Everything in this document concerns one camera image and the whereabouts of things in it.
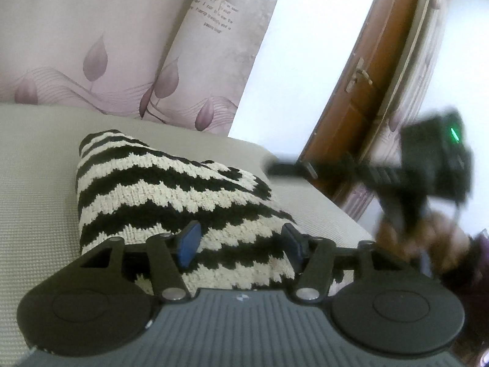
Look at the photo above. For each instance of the person's right forearm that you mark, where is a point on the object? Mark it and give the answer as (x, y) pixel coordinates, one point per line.
(470, 298)

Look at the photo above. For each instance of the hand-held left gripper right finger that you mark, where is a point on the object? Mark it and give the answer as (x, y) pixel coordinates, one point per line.
(292, 247)

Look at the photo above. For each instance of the brown wooden door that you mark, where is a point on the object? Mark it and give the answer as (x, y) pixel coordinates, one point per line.
(366, 30)

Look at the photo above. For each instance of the leaf print curtain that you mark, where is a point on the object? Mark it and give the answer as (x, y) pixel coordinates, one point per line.
(76, 26)
(424, 57)

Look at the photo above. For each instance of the person's right hand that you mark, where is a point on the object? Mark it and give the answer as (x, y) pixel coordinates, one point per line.
(420, 239)

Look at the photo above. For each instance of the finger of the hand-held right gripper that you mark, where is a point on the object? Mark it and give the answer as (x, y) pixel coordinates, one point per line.
(328, 171)

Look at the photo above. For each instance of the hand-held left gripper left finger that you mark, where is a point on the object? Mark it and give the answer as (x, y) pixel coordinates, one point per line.
(189, 243)

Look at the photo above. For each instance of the black white zigzag knitted garment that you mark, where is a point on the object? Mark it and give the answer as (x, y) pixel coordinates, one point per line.
(152, 183)

